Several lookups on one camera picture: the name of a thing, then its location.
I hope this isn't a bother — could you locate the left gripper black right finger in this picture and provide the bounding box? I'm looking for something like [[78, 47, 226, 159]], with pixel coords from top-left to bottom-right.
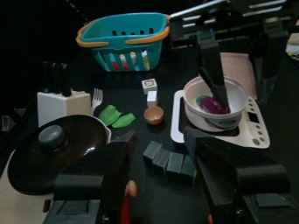
[[183, 128, 299, 224]]

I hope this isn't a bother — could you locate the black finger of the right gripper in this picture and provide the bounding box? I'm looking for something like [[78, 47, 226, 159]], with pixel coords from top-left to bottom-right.
[[197, 30, 231, 113], [255, 21, 291, 104]]

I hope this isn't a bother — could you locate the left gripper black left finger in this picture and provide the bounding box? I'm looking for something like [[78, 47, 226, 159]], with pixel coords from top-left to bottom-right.
[[42, 129, 138, 224]]

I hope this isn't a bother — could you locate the teal basket with orange handles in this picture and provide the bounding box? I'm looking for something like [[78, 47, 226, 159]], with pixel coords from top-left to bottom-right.
[[75, 11, 172, 73]]

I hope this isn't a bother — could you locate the pink folded cloth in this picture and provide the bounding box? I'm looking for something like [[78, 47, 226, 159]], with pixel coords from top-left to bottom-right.
[[219, 52, 258, 100]]

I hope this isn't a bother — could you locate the orange rounded toy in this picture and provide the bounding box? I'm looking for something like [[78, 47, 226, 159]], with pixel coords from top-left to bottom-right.
[[126, 179, 139, 200]]

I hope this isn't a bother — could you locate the dark pot lid with knob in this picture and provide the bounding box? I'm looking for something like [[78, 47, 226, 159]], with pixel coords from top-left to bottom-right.
[[7, 114, 112, 196]]

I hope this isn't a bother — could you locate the purple toy eggplant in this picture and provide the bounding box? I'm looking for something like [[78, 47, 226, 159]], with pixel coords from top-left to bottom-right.
[[195, 94, 231, 116]]

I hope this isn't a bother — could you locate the red toy piece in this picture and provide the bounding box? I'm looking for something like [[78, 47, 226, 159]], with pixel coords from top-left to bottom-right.
[[120, 195, 132, 224]]

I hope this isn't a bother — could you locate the white cooking pot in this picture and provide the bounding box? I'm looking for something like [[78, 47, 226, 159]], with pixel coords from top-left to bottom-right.
[[91, 115, 114, 144]]

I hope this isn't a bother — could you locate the dark green block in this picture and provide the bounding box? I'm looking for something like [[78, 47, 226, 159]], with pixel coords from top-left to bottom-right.
[[142, 140, 164, 167], [152, 148, 174, 176], [166, 151, 186, 180]]

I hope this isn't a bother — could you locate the small printed white cube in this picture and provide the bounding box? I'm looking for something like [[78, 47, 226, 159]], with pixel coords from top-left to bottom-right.
[[140, 78, 159, 95]]

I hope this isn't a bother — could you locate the white toy kitchen scale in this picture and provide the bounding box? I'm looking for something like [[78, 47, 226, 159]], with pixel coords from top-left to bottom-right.
[[170, 89, 271, 150]]

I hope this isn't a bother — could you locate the white toy bowl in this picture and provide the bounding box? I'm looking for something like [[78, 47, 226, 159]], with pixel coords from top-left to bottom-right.
[[182, 76, 250, 133]]

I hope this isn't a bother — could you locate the plain white small block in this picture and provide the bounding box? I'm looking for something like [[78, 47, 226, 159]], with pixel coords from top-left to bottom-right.
[[146, 90, 159, 108]]

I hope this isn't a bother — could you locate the green toy pea pod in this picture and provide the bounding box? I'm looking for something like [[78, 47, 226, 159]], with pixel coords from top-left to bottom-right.
[[98, 104, 123, 127], [111, 112, 136, 129]]

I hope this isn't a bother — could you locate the brown toy egg shell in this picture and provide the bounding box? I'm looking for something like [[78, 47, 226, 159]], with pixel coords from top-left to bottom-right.
[[143, 105, 164, 126]]

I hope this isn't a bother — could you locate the white toy knife block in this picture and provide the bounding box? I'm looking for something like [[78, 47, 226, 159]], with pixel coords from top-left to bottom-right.
[[36, 90, 92, 128]]

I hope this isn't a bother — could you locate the black-handled toy knife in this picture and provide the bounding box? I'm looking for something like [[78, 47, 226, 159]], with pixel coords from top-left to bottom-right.
[[42, 60, 52, 94], [51, 61, 62, 95], [60, 63, 74, 98]]

